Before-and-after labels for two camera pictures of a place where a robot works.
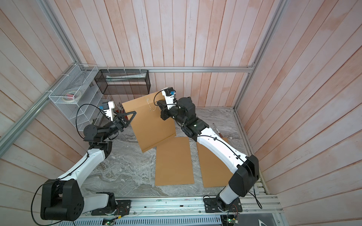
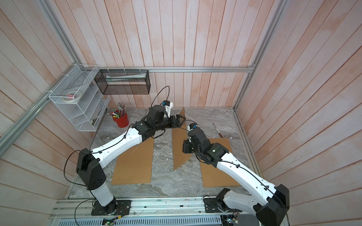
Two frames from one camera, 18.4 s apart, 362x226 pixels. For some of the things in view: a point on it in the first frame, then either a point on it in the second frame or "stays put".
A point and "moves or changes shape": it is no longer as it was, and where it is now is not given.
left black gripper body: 119,125 to 172,124
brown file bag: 216,170 stays put
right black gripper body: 168,114 to 189,148
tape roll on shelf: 70,96 stays put
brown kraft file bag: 150,130 to 135,165
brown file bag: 173,165 moves or changes shape
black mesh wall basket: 123,81 stays put
